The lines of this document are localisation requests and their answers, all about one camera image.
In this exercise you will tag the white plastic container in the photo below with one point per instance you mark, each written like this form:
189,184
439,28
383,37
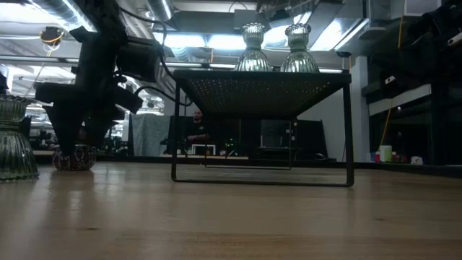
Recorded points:
385,153

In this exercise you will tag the ribbed glass candlestick holder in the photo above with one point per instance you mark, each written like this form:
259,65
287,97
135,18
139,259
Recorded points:
16,151
253,59
299,59

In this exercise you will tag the person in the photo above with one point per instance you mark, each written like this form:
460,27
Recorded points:
198,130

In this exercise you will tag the black perforated metal shelf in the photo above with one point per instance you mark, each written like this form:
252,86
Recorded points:
260,94

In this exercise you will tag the purple patterned candle tin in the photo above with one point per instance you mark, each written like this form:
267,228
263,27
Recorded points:
74,161

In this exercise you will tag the small white stool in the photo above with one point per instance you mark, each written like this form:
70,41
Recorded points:
204,146

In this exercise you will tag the grey cloth cover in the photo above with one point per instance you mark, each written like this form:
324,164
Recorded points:
149,133

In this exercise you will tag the black partition panel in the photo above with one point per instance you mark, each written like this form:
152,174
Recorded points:
310,141

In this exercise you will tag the black aluminium table frame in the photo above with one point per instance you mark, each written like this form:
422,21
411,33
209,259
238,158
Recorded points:
397,167

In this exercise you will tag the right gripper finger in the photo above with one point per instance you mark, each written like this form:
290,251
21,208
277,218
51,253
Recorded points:
388,64
388,45

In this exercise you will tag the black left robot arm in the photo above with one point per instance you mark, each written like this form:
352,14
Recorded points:
103,18

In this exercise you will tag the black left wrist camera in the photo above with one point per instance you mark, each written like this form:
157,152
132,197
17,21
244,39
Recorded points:
139,59

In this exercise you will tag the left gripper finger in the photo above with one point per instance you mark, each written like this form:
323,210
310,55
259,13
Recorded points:
99,124
66,130

